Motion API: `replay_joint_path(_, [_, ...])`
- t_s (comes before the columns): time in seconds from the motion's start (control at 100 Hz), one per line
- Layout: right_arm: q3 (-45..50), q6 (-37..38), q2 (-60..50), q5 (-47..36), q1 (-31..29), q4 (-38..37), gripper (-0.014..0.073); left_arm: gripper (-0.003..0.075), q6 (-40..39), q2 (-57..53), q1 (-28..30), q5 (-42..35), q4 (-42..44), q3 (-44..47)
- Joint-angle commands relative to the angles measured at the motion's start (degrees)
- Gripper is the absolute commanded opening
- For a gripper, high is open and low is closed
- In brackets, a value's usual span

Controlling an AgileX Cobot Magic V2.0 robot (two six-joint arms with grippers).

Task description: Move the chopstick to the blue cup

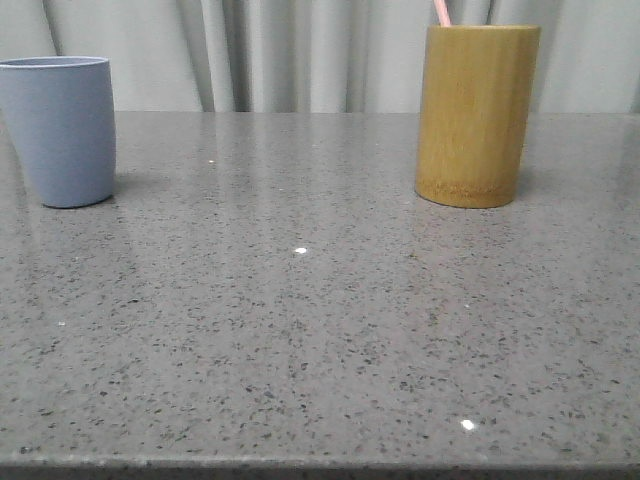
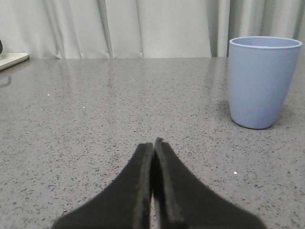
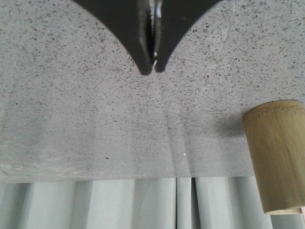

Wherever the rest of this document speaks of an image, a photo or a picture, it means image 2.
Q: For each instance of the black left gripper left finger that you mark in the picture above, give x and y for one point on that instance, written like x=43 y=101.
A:
x=124 y=204

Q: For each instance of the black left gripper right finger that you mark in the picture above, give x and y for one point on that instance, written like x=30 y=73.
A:
x=186 y=203

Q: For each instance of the blue plastic cup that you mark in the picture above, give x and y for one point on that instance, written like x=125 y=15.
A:
x=260 y=70

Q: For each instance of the white curtain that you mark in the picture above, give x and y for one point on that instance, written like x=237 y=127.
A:
x=116 y=29

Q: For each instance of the white flat base plate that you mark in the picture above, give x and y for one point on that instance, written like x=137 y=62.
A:
x=10 y=59

